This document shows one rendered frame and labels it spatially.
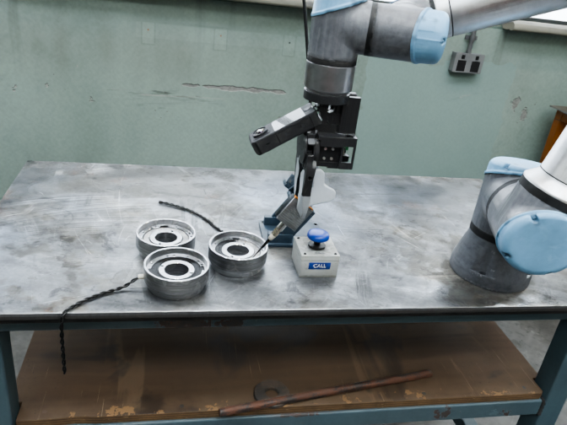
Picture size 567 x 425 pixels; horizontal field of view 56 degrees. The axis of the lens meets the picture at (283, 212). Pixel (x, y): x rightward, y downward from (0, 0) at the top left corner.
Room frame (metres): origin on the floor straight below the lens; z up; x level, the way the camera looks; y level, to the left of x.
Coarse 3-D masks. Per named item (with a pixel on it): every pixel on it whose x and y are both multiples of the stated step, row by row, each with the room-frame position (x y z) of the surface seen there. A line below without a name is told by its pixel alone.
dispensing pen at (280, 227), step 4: (292, 196) 0.82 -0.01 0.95; (288, 200) 0.82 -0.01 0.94; (284, 204) 0.82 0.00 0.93; (280, 208) 0.82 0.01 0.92; (276, 212) 0.82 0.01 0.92; (276, 216) 0.81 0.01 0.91; (280, 224) 0.81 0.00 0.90; (284, 224) 0.81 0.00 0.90; (276, 228) 0.81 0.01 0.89; (280, 228) 0.81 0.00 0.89; (284, 228) 0.81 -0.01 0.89; (272, 232) 0.81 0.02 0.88; (276, 232) 0.81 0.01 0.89; (280, 232) 0.81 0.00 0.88; (268, 236) 0.81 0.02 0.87; (272, 236) 0.81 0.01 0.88; (276, 236) 0.81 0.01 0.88; (268, 240) 0.81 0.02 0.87; (264, 244) 0.81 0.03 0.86; (260, 248) 0.81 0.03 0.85; (256, 252) 0.81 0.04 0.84
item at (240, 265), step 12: (216, 240) 0.85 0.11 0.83; (252, 240) 0.87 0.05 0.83; (264, 240) 0.85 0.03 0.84; (216, 252) 0.79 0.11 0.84; (228, 252) 0.81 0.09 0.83; (240, 252) 0.85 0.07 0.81; (252, 252) 0.83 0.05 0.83; (264, 252) 0.81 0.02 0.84; (216, 264) 0.79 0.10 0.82; (228, 264) 0.78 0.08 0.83; (240, 264) 0.78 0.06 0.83; (252, 264) 0.78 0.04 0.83; (264, 264) 0.81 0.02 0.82; (228, 276) 0.78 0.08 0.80; (240, 276) 0.78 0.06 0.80
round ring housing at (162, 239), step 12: (144, 228) 0.86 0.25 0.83; (156, 228) 0.87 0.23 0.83; (180, 228) 0.88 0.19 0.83; (192, 228) 0.87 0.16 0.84; (144, 240) 0.80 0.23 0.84; (156, 240) 0.82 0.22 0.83; (168, 240) 0.86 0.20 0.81; (180, 240) 0.83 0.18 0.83; (192, 240) 0.83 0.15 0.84; (144, 252) 0.79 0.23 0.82
